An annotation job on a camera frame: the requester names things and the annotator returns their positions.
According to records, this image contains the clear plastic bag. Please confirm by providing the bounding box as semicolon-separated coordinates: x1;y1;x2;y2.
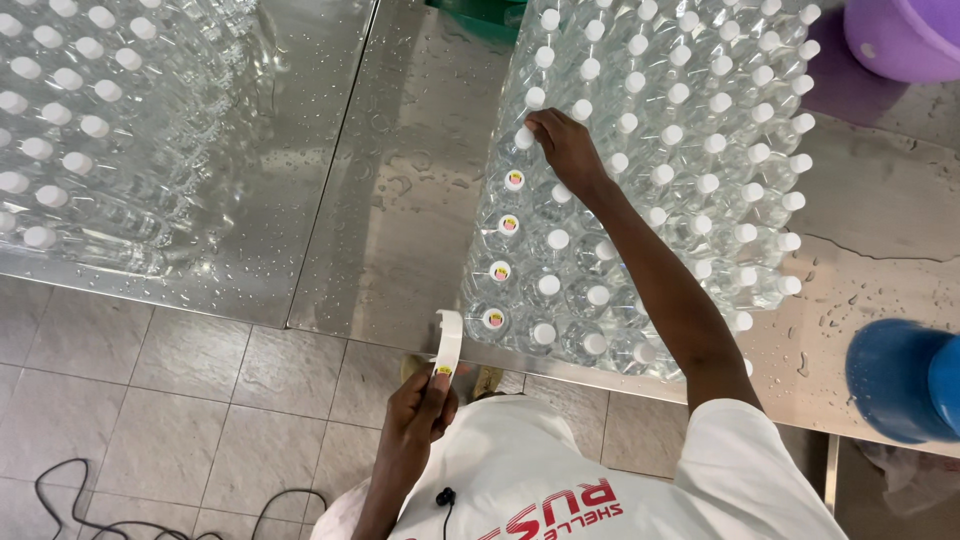
855;441;960;520

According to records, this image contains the black clip-on microphone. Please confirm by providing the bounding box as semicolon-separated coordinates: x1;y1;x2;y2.
435;486;458;540

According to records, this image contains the metal table leg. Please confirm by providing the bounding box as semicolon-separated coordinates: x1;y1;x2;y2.
824;432;840;516

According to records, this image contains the person's right hand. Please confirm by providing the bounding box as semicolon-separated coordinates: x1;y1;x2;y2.
524;108;610;201

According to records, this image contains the person's left hand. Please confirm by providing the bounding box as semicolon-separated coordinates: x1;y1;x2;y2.
385;369;460;466

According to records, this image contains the white sticker backing strip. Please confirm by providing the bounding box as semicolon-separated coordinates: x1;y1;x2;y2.
432;309;465;385

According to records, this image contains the blue plastic bucket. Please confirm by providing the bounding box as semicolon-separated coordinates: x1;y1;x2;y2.
845;318;960;444

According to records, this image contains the person's white printed shirt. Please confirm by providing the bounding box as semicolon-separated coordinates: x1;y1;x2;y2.
310;394;850;540

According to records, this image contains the purple plastic basin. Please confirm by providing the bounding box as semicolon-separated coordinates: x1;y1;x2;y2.
843;0;960;84

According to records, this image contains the black floor cable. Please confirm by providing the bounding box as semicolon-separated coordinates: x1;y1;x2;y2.
33;458;330;540

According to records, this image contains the block of clear water bottles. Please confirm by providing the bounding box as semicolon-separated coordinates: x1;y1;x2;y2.
460;0;823;382
0;0;280;280

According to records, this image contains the green plastic crate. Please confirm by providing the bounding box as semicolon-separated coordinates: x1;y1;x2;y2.
425;0;529;45

